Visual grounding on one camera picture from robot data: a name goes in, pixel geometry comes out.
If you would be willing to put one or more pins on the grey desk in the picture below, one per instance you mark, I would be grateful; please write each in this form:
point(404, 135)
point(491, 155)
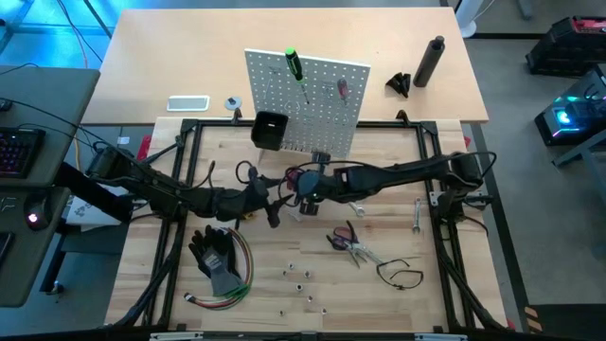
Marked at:
point(47, 95)

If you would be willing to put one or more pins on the computer case with lights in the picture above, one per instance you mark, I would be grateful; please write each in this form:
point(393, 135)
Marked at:
point(568, 118)

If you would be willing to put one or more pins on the black platform striped corner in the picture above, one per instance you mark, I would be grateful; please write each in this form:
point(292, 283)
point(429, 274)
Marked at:
point(568, 324)

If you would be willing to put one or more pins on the small round grey disc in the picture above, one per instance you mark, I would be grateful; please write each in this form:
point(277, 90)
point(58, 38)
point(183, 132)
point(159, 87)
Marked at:
point(233, 102)

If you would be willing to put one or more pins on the black keyboard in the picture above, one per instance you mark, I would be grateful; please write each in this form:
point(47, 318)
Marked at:
point(19, 151)

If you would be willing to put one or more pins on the green black screwdriver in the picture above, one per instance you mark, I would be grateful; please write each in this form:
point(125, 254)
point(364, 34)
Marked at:
point(294, 64)

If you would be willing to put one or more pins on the black safety glasses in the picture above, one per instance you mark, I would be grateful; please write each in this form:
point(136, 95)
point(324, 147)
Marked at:
point(407, 280)

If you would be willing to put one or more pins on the light wooden desk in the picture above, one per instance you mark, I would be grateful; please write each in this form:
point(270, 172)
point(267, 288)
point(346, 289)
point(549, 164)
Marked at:
point(189, 57)

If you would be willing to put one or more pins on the white perforated pegboard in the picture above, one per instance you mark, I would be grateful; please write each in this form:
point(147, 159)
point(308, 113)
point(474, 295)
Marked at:
point(322, 132)

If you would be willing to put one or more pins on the black crate red lid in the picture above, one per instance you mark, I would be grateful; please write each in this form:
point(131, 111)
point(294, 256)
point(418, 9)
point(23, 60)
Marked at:
point(563, 47)

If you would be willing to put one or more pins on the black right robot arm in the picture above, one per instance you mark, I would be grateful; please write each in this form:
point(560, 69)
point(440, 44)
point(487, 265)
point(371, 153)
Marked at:
point(402, 173)

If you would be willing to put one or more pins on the small black angular object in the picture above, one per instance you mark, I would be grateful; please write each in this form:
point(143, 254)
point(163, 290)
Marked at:
point(401, 83)

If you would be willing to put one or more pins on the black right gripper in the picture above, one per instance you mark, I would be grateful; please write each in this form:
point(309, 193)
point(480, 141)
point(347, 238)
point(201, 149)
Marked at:
point(315, 184)

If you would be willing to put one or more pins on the white box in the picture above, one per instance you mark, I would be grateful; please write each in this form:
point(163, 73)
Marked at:
point(87, 215)

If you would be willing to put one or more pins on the black plastic bin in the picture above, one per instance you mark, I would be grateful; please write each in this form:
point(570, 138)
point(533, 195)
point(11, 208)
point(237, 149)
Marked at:
point(269, 130)

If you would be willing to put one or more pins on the black aluminium frame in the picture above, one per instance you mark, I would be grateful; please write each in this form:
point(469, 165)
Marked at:
point(210, 124)

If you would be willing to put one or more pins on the black cylindrical bottle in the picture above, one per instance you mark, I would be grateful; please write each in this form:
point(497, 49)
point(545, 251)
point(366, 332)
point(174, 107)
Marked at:
point(428, 64)

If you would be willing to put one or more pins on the white pedestal base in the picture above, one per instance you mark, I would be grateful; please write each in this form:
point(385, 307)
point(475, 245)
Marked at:
point(468, 26)

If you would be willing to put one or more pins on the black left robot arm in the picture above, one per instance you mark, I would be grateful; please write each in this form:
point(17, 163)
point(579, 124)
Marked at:
point(156, 184)

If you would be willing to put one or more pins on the white metal bracket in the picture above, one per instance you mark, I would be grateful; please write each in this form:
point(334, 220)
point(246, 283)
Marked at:
point(175, 336)
point(440, 337)

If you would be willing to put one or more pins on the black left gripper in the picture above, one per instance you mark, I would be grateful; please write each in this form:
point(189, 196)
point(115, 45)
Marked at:
point(241, 199)

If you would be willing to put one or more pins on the black computer mouse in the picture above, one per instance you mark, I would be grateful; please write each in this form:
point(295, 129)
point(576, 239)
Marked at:
point(37, 213)

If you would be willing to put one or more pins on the white rectangular phone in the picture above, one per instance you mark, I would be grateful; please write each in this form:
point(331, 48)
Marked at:
point(188, 103)

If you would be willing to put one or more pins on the black table clamp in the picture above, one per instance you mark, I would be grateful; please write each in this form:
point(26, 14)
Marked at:
point(237, 115)
point(402, 116)

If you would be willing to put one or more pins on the black grey work glove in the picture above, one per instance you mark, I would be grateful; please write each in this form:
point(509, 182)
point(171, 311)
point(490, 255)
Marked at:
point(215, 260)

